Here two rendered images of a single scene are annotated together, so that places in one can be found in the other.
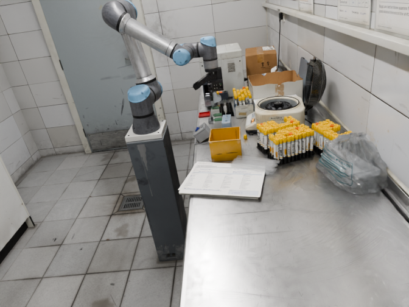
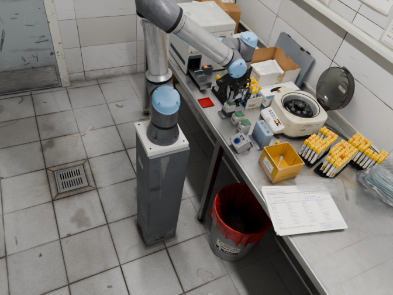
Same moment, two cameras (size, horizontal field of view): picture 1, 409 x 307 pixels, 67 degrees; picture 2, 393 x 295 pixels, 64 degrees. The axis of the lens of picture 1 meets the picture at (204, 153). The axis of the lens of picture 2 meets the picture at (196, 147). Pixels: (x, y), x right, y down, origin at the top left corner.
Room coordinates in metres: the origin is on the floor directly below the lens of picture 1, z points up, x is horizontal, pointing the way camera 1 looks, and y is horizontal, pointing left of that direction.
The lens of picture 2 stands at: (0.69, 0.79, 1.95)
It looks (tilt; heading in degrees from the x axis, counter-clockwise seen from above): 47 degrees down; 322
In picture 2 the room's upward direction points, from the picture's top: 11 degrees clockwise
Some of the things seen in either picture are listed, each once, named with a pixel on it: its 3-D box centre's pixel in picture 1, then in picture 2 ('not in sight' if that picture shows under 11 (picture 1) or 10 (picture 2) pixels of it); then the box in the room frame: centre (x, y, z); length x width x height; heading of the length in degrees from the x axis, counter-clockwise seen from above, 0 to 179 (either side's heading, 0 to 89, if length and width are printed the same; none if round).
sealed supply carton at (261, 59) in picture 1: (260, 61); (216, 13); (2.49, -0.55, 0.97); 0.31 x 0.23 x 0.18; 169
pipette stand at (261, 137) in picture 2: (227, 128); (261, 134); (1.40, -0.13, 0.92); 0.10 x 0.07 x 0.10; 170
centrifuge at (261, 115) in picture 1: (274, 114); (293, 113); (1.45, -0.38, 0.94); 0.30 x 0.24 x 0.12; 76
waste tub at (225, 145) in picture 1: (226, 144); (280, 162); (1.22, -0.10, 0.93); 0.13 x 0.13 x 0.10; 81
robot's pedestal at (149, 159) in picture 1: (163, 197); (158, 191); (1.60, 0.29, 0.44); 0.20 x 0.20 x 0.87; 85
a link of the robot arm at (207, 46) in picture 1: (208, 48); (246, 46); (1.63, -0.10, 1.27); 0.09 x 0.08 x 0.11; 73
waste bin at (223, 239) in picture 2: not in sight; (236, 224); (1.31, -0.11, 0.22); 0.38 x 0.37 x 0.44; 175
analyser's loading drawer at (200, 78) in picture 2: (210, 97); (198, 74); (1.94, -0.09, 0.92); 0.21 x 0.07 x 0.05; 175
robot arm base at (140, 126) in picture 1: (145, 120); (163, 126); (1.60, 0.29, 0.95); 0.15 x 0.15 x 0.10
